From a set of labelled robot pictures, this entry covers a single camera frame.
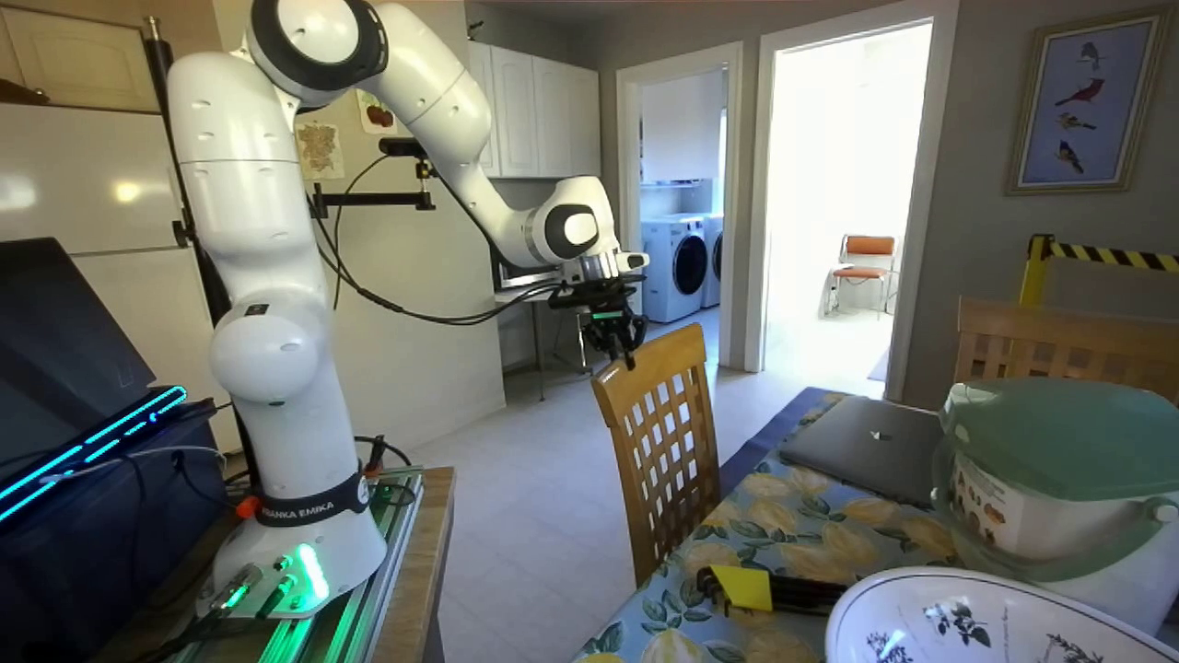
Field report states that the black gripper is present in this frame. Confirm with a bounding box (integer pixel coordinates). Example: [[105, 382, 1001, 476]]
[[549, 272, 654, 373]]

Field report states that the wooden lattice back chair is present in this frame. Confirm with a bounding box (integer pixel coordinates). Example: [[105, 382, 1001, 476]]
[[950, 296, 1179, 406], [589, 320, 731, 589]]

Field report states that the orange seat chair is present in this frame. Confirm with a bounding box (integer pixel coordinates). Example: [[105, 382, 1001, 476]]
[[819, 231, 902, 320]]

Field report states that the grey metal side table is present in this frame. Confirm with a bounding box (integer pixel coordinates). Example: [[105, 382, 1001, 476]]
[[490, 260, 618, 406]]

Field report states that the white front load washer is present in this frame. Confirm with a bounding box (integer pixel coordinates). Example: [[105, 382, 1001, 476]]
[[702, 212, 731, 313], [638, 212, 715, 326]]

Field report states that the blue laundry basket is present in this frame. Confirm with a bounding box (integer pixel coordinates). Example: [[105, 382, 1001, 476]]
[[638, 177, 720, 222]]

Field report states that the white refrigerator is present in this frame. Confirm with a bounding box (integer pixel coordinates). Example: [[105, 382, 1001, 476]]
[[0, 24, 510, 454]]

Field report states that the white upper cabinet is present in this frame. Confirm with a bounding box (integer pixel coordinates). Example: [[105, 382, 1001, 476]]
[[468, 39, 603, 183]]

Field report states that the floral tablecloth table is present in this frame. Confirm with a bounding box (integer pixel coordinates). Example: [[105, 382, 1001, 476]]
[[569, 382, 1179, 663]]

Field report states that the closed dark blue laptop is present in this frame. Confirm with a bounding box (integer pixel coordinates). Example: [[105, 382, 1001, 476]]
[[773, 390, 957, 512]]

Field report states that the yellow black marker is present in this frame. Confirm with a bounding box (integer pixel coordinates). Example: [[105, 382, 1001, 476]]
[[692, 561, 854, 619]]

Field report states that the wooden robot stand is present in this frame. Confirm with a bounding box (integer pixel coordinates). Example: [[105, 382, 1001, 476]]
[[105, 460, 461, 663]]

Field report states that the small picture fridge note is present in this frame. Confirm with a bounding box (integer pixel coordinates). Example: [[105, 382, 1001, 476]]
[[354, 88, 407, 137]]

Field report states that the brown paper fridge note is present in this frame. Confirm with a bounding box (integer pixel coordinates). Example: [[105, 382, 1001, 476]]
[[293, 118, 351, 188]]

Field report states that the yellow black caution barrier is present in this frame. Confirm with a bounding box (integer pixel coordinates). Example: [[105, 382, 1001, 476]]
[[1012, 231, 1179, 313]]

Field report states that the white slow cooker pot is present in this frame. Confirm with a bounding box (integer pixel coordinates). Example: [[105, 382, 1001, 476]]
[[945, 443, 1179, 582]]

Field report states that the white printed bowl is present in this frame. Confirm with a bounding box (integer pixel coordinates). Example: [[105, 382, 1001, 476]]
[[822, 562, 1179, 663]]

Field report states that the green slow cooker lid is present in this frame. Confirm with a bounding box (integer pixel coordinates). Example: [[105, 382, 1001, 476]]
[[940, 377, 1179, 503]]

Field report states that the framed bird picture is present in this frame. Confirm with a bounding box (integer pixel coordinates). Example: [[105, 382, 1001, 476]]
[[1001, 11, 1171, 200]]

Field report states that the navy blue bag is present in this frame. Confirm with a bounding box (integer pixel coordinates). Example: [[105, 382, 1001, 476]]
[[0, 407, 241, 663]]

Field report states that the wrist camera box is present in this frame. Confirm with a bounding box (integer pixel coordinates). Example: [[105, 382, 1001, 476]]
[[596, 248, 654, 280]]

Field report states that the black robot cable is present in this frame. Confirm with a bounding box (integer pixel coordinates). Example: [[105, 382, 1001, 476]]
[[306, 152, 560, 331]]

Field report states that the black camera stand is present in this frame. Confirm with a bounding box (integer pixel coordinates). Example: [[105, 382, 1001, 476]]
[[141, 13, 442, 331]]

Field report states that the black stereo camera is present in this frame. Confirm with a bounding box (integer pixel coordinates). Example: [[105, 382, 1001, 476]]
[[376, 131, 436, 162]]

